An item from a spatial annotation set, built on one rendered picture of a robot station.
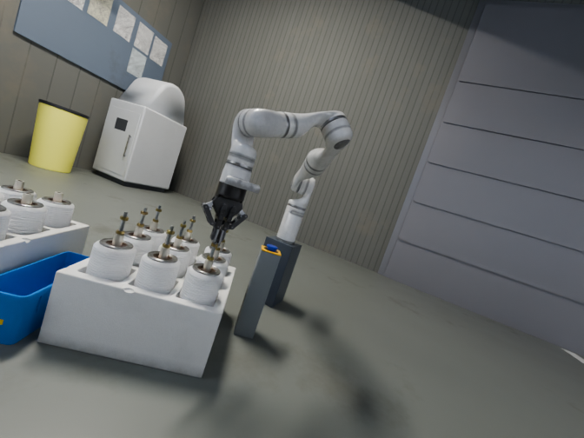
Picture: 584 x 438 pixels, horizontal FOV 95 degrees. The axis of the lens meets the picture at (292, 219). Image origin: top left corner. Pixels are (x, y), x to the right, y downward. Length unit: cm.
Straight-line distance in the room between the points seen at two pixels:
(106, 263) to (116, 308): 11
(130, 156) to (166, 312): 298
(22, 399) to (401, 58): 384
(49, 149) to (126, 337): 285
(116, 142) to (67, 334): 313
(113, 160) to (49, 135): 65
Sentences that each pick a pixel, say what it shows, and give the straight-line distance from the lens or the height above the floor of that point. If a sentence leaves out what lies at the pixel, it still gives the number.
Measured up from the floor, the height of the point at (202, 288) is 22.
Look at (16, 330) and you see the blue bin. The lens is 89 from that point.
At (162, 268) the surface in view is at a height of 24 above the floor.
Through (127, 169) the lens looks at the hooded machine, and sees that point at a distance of 362.
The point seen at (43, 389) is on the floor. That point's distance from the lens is 79.
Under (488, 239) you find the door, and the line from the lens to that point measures 338.
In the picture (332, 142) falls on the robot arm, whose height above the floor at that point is 72.
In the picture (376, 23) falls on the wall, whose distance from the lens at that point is 411.
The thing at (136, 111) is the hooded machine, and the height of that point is 86.
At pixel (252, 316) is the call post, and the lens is 99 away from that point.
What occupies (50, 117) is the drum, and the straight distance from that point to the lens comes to 348.
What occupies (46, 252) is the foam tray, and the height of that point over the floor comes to 12.
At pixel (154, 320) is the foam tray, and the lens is 77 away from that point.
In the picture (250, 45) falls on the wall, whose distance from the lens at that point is 455.
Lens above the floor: 51
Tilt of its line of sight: 5 degrees down
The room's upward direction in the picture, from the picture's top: 19 degrees clockwise
